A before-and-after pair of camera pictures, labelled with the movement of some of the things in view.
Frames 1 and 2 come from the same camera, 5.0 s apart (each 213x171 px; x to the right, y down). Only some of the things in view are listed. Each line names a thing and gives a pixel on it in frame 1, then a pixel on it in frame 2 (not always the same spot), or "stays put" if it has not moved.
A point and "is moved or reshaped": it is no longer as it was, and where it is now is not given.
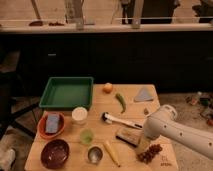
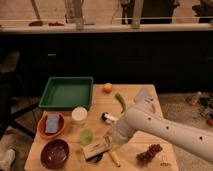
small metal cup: x=95 y=154 stays put
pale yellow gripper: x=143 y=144 → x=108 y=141
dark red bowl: x=55 y=153 stays put
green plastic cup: x=86 y=136 stays put
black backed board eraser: x=130 y=136 is moved or reshaped
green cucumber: x=122 y=100 stays put
